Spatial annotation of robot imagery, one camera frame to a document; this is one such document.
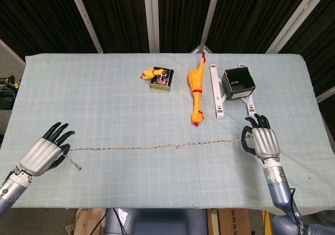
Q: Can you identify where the black equipment with yellow clamps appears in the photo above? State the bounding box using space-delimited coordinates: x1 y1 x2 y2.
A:
0 74 21 110

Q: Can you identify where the dark brown pleated curtain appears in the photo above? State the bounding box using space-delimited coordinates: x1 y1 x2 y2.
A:
0 0 335 96

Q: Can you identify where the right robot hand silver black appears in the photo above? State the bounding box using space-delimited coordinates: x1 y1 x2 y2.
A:
240 114 281 160

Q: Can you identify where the yellow strap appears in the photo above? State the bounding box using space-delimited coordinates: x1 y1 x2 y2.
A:
262 210 272 235

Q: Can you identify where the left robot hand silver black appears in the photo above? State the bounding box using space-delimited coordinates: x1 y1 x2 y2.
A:
19 121 76 177

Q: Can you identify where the narrow wooden strip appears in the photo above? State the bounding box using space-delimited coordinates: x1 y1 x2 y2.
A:
208 208 219 235

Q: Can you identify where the white folding laptop stand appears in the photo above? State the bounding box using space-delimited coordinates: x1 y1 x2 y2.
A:
209 63 258 120

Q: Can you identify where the open black cardboard box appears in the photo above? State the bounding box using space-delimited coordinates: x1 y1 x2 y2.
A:
221 66 256 101

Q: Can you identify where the small yellow rubber chicken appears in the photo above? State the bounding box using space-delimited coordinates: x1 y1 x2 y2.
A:
140 67 163 81

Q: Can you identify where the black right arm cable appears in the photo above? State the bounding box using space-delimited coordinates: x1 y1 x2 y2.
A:
286 187 302 223

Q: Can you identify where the white metal frame post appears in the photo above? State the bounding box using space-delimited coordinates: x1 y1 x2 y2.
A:
190 0 223 54
66 0 104 54
315 85 335 104
142 0 160 54
265 0 331 54

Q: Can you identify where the beige braided rope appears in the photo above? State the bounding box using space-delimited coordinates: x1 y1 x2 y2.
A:
64 138 248 171

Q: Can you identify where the large orange rubber chicken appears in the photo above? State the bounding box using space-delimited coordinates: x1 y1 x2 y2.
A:
187 52 207 127

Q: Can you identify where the light blue checked tablecloth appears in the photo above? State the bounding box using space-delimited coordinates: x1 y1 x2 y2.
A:
0 52 335 215

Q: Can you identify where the rectangular luncheon meat tin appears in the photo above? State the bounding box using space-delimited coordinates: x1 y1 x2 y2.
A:
150 66 175 92

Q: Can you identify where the brown cardboard box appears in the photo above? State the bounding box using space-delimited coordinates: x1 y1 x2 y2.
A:
218 208 253 235

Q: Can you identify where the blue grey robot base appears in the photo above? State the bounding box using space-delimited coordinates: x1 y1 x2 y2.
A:
104 208 209 235

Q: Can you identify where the light wooden board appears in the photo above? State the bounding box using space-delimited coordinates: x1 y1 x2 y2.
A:
65 208 108 235

